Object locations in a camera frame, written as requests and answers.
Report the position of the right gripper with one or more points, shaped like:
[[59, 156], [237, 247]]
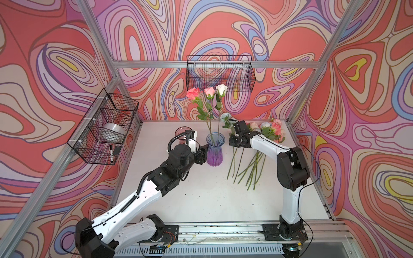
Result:
[[232, 142]]

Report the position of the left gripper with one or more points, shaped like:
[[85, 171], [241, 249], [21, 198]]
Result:
[[201, 156]]

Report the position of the blue purple glass vase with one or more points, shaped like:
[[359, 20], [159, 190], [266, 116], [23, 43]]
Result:
[[215, 142]]

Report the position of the white rose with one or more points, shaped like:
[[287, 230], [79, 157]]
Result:
[[221, 91]]

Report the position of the light pink rose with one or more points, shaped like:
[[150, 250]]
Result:
[[209, 96]]

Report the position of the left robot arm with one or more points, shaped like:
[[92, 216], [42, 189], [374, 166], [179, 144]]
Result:
[[107, 234]]

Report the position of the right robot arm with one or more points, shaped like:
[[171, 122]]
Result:
[[292, 173]]

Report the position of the bunch of artificial flowers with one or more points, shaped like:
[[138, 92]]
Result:
[[266, 142]]

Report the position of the silver tape roll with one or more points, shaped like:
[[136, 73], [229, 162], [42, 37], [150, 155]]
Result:
[[115, 128]]

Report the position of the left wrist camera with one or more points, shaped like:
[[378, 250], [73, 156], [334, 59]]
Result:
[[191, 140]]

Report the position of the back wire basket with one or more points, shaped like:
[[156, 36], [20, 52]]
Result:
[[234, 71]]

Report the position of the wire basket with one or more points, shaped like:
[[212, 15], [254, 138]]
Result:
[[234, 71], [92, 143]]

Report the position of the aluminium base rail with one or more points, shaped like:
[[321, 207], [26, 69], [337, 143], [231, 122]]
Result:
[[320, 239]]

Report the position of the left wire basket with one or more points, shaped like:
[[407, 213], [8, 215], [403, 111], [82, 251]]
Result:
[[92, 143]]

